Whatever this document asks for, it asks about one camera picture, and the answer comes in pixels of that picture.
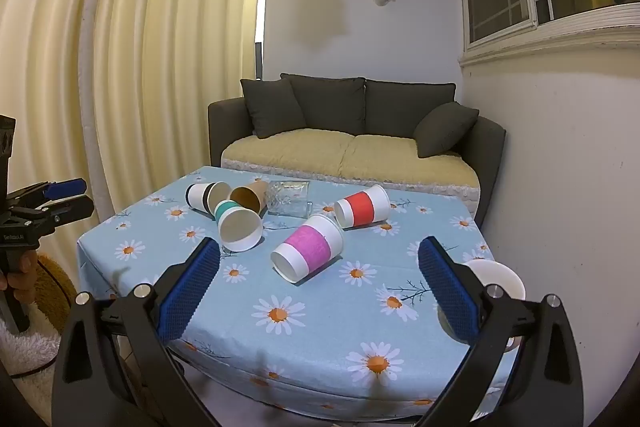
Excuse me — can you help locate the brown paper cup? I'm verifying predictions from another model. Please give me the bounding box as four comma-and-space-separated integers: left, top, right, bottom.
229, 180, 271, 215

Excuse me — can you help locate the yellow sofa cover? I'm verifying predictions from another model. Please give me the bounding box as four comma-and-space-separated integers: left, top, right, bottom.
221, 128, 481, 198

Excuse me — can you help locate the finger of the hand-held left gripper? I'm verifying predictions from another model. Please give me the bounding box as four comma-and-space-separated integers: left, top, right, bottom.
37, 196, 95, 228
7, 178, 87, 208

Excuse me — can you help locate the dark grey throw cushion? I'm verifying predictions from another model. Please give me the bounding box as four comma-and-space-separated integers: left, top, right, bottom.
240, 78, 307, 140
413, 102, 480, 158

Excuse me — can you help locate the clear glass cup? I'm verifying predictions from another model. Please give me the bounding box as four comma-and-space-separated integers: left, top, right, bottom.
266, 180, 315, 219

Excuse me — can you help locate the teal band paper cup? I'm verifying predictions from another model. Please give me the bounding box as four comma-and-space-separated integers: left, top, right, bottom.
214, 199, 264, 254

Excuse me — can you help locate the white fluffy rug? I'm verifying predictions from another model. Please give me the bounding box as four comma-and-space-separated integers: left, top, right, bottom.
0, 317, 62, 385

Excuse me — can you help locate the pink band paper cup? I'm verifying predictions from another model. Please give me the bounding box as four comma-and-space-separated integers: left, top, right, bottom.
270, 214, 346, 285

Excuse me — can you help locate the red band paper cup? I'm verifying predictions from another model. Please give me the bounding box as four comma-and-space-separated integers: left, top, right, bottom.
333, 185, 392, 230

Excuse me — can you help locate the cream curtain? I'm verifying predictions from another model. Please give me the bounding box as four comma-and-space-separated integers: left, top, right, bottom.
0, 0, 267, 238

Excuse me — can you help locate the person's left hand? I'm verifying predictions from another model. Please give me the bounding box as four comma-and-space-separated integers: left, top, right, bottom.
0, 252, 40, 305

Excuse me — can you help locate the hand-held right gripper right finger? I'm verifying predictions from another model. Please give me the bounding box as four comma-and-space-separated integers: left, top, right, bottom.
415, 236, 584, 427

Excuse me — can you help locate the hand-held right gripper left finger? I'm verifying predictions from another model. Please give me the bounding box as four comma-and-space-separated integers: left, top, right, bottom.
51, 237, 223, 427

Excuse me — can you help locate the black band paper cup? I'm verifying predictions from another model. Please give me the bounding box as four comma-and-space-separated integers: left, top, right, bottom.
185, 181, 232, 214

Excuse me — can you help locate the dark grey sofa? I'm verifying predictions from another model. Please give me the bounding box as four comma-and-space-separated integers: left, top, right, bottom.
207, 73, 507, 228

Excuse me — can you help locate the blue daisy tablecloth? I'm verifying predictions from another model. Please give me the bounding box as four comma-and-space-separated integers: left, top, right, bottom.
76, 165, 521, 418

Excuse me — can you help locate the dark grey back cushion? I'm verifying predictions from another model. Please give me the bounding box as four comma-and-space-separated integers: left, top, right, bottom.
280, 73, 367, 138
365, 79, 457, 138

